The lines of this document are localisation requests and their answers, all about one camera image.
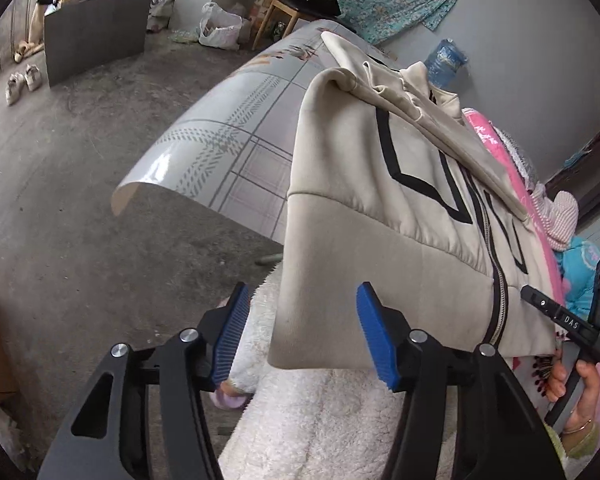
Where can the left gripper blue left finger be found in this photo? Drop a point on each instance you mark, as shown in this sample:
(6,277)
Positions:
(105,433)

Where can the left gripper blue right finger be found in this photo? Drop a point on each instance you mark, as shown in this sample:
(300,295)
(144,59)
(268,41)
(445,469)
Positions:
(499,434)

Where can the cream jacket with black trim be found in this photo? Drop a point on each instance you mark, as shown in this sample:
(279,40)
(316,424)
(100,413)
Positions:
(390,185)

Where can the black clothes on chair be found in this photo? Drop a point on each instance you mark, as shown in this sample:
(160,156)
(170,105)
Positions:
(329,8)

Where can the person's right hand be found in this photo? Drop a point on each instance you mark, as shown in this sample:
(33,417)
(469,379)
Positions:
(573,388)

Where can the pink floral blanket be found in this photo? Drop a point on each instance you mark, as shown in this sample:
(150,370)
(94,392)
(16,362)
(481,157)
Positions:
(575,267)

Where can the pink checked cloth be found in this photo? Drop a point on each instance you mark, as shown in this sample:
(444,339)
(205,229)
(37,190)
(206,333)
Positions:
(558,215)

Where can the white fluffy robe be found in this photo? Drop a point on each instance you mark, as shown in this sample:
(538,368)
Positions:
(304,424)

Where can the floral pillow with lace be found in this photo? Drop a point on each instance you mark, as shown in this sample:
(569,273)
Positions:
(521,160)

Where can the floral bed sheet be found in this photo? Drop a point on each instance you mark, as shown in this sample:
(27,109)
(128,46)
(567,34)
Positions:
(232,150)

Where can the blue water dispenser bottle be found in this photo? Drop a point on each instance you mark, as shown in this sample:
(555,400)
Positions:
(444,62)

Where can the dark grey board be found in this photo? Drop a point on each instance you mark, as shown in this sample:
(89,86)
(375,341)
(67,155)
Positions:
(85,34)

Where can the white plastic bag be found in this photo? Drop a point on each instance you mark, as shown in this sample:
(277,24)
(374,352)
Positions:
(218,28)

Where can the wooden chair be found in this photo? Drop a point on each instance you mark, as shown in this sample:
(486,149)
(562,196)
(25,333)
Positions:
(295,5)

